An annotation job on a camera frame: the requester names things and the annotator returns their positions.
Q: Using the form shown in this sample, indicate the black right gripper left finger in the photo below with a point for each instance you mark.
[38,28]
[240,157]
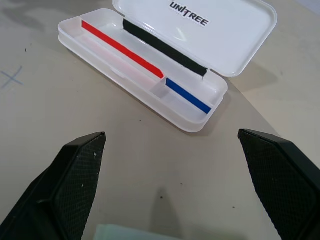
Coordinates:
[62,187]

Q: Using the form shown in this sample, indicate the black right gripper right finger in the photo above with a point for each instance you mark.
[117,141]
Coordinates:
[282,187]

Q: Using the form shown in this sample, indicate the green eraser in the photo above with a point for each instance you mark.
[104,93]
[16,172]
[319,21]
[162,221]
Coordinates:
[120,233]

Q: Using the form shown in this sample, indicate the white plastic pencil case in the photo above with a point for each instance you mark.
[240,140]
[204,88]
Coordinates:
[225,37]

